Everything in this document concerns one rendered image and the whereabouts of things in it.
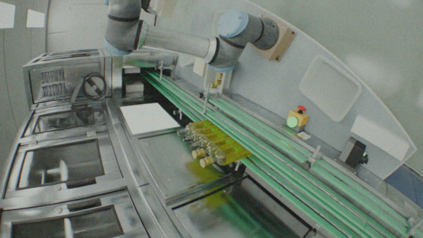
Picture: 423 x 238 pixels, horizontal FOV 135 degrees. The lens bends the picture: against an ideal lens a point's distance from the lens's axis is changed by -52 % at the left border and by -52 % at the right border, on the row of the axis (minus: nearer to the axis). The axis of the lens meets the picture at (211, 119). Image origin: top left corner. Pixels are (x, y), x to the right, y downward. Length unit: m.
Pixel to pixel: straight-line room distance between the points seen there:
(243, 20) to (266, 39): 0.15
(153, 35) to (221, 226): 0.72
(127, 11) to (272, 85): 0.70
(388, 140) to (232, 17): 0.70
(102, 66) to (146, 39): 0.97
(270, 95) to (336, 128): 0.36
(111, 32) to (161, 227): 0.66
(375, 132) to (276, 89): 0.50
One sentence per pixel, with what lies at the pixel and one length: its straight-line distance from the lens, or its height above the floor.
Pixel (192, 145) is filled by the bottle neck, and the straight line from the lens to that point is 0.76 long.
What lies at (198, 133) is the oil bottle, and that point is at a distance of 0.82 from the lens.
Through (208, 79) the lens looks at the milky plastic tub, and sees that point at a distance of 1.16.
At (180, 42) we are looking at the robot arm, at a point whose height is 1.21.
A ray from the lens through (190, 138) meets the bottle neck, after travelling 0.81.
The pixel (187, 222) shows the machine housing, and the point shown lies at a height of 1.28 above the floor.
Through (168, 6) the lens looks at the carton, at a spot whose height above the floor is 1.09.
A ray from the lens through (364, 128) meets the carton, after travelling 0.71.
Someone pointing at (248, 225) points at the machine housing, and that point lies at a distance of 0.75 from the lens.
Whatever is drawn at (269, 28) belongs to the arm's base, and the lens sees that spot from 0.77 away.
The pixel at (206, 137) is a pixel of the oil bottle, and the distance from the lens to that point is 0.79.
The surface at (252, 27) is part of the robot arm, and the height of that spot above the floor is 0.99.
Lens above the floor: 1.51
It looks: 37 degrees down
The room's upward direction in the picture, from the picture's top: 100 degrees counter-clockwise
